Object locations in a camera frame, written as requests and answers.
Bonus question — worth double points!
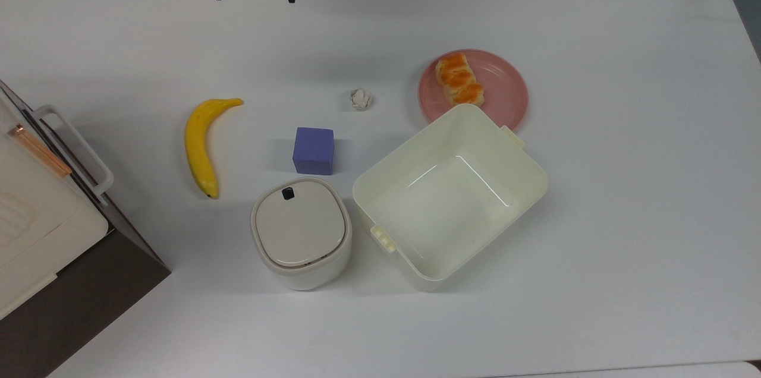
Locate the orange glazed bread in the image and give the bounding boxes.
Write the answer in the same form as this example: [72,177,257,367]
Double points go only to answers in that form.
[435,52,485,108]

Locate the yellow banana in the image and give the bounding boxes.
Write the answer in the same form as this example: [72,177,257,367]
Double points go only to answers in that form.
[184,97,244,200]

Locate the purple foam cube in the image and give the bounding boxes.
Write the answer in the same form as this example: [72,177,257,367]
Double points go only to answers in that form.
[292,127,335,176]

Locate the small white lidded trash can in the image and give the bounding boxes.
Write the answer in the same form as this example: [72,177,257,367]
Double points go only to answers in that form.
[250,177,353,291]

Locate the pink round plate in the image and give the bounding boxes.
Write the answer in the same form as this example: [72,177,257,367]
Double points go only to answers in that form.
[417,49,529,132]

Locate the cream plastic storage bin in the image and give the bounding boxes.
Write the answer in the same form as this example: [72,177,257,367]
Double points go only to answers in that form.
[352,103,549,292]

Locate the white and brown microwave oven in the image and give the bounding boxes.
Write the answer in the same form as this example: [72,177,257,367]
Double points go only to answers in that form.
[0,80,172,378]

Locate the white oven door handle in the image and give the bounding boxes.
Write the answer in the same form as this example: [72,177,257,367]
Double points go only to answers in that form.
[32,105,114,198]

